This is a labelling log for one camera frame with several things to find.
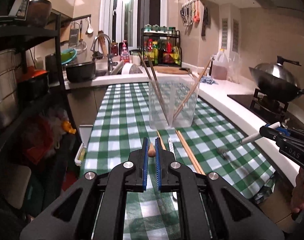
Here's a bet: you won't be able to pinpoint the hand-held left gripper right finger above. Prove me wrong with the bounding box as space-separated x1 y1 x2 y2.
154 137 286 240

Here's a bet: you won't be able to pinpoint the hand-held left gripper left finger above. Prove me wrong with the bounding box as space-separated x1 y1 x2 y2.
19 137 150 240

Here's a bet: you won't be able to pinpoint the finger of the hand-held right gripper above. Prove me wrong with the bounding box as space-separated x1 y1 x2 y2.
259 126 284 145
264 122 289 134

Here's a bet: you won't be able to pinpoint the white-handled metal fork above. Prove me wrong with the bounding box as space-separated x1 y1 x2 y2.
217 134 262 159

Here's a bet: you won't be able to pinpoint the white spoon with striped handle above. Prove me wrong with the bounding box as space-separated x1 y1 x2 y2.
168 137 180 201

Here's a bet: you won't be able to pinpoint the clear plastic utensil container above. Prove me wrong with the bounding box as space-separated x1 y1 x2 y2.
148 76 200 130

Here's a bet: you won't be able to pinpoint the bundle of wooden utensils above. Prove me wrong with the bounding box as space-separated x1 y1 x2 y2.
98 30 110 55

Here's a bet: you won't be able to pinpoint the person's right hand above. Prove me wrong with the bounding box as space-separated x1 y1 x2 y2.
290 167 304 215

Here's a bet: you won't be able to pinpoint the black gas stove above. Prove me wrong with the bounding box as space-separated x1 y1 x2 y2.
227 87 304 130

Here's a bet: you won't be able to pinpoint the black wok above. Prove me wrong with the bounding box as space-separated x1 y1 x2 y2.
248 66 304 103

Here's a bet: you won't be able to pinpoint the green checkered tablecloth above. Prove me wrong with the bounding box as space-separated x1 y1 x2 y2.
79 81 276 240

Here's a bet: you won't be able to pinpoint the steel wok lid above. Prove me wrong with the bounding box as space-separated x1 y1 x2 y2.
255 56 303 88

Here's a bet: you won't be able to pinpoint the white plastic bin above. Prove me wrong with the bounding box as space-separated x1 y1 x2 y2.
74 124 94 167

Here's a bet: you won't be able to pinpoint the clear plastic bottle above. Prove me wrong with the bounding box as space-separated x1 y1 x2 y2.
227 52 243 83

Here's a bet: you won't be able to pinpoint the oil jug with yellow cap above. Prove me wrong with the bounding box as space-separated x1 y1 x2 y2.
209 49 230 80

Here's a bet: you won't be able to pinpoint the blue rag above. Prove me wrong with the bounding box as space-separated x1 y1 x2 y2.
199 75 219 85

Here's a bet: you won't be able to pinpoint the yellow plastic bag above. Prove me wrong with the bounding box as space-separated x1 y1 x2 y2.
61 120 77 134

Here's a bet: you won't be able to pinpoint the round wooden cutting board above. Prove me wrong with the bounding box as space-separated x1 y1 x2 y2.
153 66 192 75

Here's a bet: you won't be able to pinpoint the white colander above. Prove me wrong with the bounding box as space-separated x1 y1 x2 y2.
121 63 143 75

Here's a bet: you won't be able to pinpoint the white plate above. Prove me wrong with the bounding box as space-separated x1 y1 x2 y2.
111 61 125 75

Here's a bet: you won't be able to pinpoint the white jar with green lid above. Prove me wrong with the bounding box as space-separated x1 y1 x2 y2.
131 52 142 67

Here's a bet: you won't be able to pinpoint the orange and white bag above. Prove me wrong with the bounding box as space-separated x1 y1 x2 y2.
24 115 62 158

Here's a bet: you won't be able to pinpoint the black cooking pot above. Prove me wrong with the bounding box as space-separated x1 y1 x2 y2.
65 61 97 83

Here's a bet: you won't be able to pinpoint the row of sauce bottles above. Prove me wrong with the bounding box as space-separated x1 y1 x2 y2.
143 37 181 65

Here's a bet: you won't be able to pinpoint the pink dish soap bottle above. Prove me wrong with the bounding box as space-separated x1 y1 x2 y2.
119 40 130 63

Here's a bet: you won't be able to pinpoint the chrome kitchen faucet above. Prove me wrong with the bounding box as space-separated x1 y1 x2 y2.
91 34 115 75

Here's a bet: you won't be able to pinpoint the black spice rack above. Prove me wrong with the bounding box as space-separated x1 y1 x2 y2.
141 27 182 67

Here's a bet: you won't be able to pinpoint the dark cleaver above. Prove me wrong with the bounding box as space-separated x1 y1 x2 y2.
201 5 209 37

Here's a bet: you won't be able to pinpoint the dark cylindrical canister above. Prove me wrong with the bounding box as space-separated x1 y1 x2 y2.
45 54 63 83

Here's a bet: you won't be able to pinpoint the row of green-lidded spice jars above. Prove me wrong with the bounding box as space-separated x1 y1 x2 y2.
144 24 176 33

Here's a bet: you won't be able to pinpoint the black pot with orange lid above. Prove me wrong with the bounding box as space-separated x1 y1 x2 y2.
17 66 50 100

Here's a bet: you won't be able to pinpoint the black storage shelf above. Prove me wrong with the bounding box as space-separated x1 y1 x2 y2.
0 14 80 205

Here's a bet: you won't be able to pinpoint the hanging metal kitchen tools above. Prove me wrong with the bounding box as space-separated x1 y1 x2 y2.
180 0 200 27

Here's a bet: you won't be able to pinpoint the metal grater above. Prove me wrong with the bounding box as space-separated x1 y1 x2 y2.
68 21 81 47

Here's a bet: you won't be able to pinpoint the window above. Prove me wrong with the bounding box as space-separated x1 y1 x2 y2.
99 0 179 57

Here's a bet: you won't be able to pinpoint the stacked steel pots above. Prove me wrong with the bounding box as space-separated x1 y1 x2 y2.
0 50 20 128

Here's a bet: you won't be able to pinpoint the brown bowl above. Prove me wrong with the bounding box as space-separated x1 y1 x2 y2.
27 0 52 27

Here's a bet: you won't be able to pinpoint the white wall vent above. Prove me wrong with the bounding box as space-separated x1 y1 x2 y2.
232 19 240 53
221 18 229 50

